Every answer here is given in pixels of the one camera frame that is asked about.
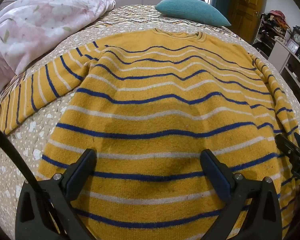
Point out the padded beige headboard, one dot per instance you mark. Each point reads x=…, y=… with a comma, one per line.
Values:
x=5, y=6

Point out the small purple clock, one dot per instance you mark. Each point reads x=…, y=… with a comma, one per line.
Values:
x=292, y=47

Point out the white shelf unit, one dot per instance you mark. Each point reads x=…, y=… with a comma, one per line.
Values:
x=280, y=57

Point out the beige dotted quilt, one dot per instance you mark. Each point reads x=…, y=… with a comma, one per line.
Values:
x=22, y=152

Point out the yellow wooden door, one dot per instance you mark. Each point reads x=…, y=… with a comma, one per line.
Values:
x=245, y=5

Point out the dark mantel clock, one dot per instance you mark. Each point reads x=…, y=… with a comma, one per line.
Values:
x=297, y=37

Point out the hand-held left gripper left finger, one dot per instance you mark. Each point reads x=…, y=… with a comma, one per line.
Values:
x=83, y=171

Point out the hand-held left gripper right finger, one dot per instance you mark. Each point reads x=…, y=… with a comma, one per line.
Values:
x=215, y=172

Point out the yellow striped sweater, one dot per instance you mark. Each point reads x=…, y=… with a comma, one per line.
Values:
x=155, y=120

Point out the teal pillow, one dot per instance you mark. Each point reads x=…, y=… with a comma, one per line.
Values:
x=190, y=10

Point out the pink floral blanket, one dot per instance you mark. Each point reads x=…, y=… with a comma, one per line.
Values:
x=35, y=30

